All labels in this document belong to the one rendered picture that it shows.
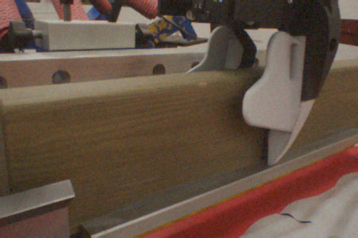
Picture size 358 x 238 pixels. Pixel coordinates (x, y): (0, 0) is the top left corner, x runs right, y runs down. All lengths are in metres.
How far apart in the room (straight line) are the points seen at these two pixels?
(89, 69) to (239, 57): 0.21
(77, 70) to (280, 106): 0.26
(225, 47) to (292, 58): 0.05
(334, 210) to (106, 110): 0.19
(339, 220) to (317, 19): 0.14
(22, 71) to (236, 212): 0.26
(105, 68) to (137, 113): 0.26
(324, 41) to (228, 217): 0.14
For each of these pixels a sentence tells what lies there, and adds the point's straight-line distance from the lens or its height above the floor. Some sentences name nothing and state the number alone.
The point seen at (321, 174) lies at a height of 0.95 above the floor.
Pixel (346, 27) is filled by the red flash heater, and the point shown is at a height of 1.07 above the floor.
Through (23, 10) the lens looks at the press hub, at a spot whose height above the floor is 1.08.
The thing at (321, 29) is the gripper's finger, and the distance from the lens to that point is 0.22.
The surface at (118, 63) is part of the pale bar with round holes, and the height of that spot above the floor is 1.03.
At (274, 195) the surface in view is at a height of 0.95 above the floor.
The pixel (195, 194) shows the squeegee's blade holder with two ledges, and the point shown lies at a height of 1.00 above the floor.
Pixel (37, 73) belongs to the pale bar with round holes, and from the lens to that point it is 0.40.
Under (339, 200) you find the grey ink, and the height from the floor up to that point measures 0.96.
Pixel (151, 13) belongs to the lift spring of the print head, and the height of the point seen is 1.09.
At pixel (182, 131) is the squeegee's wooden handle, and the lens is 0.19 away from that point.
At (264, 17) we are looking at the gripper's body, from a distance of 0.19.
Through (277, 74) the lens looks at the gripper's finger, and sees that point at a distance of 0.22.
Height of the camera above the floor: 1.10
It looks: 18 degrees down
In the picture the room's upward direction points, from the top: 3 degrees clockwise
